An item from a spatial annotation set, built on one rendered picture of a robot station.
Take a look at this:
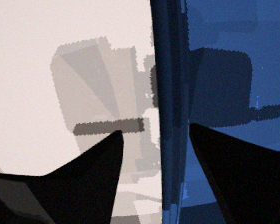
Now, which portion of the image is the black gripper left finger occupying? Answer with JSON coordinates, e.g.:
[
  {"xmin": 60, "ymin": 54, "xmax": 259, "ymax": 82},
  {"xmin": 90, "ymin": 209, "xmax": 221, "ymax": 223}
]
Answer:
[{"xmin": 0, "ymin": 131, "xmax": 124, "ymax": 224}]

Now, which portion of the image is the blue plastic tray with grey wire bars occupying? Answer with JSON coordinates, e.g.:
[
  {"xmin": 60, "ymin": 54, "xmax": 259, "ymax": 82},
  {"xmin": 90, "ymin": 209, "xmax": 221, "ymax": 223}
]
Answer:
[{"xmin": 149, "ymin": 0, "xmax": 280, "ymax": 224}]

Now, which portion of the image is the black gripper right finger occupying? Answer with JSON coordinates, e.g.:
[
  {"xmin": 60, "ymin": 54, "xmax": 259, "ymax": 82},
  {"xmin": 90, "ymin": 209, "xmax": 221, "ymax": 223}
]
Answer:
[{"xmin": 189, "ymin": 123, "xmax": 280, "ymax": 224}]

